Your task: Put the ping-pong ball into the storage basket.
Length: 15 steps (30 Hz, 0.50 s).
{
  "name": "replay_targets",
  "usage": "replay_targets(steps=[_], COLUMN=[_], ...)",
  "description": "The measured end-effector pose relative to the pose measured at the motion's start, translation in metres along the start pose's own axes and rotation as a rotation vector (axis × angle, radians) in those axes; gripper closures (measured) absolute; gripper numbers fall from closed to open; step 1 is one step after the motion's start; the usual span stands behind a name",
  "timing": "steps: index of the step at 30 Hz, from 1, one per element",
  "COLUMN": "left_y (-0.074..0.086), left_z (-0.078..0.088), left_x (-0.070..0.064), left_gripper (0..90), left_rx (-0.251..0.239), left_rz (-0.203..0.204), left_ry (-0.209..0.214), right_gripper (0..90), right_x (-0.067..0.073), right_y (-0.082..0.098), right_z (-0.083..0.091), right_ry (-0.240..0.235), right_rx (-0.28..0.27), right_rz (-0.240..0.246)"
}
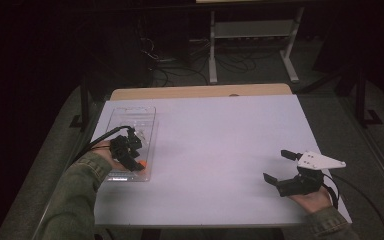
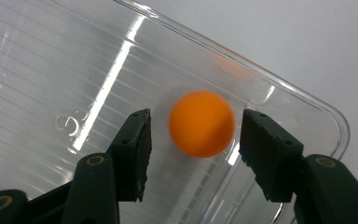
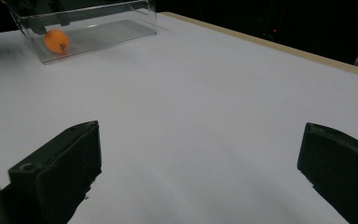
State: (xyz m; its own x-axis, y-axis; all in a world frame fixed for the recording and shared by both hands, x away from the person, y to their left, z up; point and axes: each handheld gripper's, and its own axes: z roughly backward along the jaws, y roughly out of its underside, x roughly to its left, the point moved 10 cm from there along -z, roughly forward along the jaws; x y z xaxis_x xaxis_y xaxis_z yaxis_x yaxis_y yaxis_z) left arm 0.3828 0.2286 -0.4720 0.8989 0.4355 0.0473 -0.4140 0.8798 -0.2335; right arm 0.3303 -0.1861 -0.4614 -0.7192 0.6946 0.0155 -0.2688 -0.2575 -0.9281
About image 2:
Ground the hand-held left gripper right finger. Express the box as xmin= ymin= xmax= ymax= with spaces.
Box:
xmin=238 ymin=108 xmax=306 ymax=203

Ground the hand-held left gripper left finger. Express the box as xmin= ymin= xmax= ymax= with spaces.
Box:
xmin=106 ymin=108 xmax=153 ymax=203

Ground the orange table tennis ball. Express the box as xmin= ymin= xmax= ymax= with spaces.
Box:
xmin=168 ymin=90 xmax=237 ymax=159

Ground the clear plastic box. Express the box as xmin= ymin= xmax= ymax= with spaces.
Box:
xmin=0 ymin=0 xmax=351 ymax=224

